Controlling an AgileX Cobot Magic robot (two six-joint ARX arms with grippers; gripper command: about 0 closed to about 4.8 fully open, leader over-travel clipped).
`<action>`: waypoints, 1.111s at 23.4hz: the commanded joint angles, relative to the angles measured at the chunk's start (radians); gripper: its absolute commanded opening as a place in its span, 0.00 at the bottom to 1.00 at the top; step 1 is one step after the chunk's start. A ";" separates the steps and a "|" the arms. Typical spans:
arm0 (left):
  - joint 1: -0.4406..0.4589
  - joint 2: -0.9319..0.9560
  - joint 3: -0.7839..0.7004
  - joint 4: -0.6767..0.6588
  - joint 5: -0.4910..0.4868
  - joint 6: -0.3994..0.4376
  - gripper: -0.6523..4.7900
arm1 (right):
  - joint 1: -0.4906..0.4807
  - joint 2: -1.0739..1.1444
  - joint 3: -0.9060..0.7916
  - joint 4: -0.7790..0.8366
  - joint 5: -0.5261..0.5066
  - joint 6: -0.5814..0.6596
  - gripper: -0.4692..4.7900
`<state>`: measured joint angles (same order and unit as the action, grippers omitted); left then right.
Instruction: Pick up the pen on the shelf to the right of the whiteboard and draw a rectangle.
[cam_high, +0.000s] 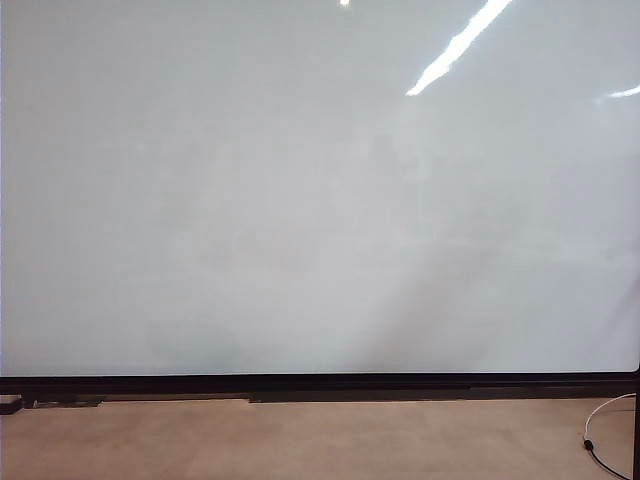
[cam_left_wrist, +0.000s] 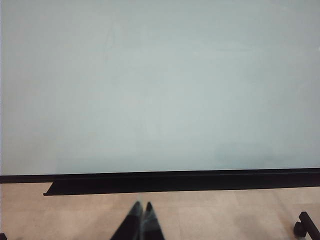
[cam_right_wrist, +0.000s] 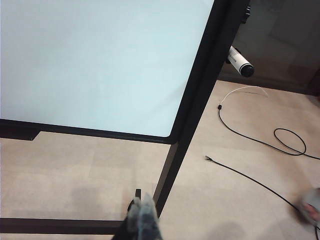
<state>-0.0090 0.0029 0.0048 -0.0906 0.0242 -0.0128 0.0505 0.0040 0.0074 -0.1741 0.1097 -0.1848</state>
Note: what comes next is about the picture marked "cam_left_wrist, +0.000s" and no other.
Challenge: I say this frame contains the black stand leg with caster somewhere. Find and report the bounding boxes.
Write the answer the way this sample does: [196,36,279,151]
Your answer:
[293,211,320,240]

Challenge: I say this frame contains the glass whiteboard with black frame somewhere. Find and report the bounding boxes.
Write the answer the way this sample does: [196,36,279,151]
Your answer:
[0,0,320,185]

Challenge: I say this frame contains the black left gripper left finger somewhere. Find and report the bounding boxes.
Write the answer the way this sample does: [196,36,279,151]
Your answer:
[109,200,144,240]

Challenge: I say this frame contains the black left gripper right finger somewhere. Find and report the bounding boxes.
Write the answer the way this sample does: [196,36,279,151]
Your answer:
[143,201,166,240]

